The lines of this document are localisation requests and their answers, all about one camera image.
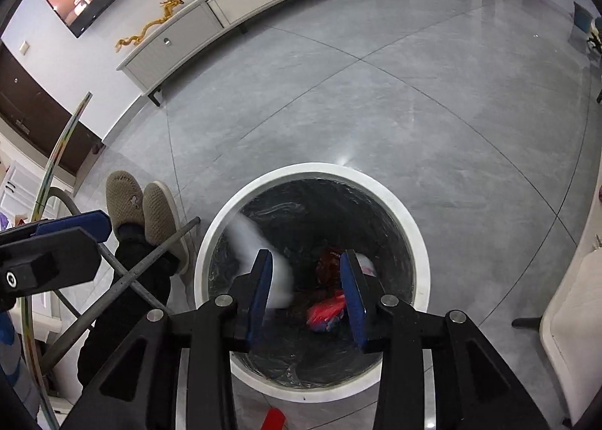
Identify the red plastic trash piece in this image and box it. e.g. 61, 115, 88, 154
306, 290, 346, 331

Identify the white tissue paper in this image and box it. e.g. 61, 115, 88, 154
225, 213, 296, 310

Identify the white round trash bin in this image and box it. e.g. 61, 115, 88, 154
194, 163, 430, 404

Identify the flower landscape table cover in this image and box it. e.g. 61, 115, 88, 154
20, 91, 93, 429

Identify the beige left slipper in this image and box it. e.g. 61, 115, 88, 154
105, 170, 144, 232

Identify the beige slipper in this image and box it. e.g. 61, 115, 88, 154
105, 170, 144, 232
142, 181, 190, 274

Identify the white upholstered chair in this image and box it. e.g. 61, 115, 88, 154
511, 184, 602, 426

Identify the beige right slipper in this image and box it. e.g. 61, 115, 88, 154
142, 181, 190, 274

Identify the dark brown entrance door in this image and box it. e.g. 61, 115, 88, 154
0, 44, 103, 175

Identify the white tv cabinet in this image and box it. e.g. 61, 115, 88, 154
117, 0, 288, 104

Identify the golden dragon figurine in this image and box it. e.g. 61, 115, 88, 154
114, 0, 185, 53

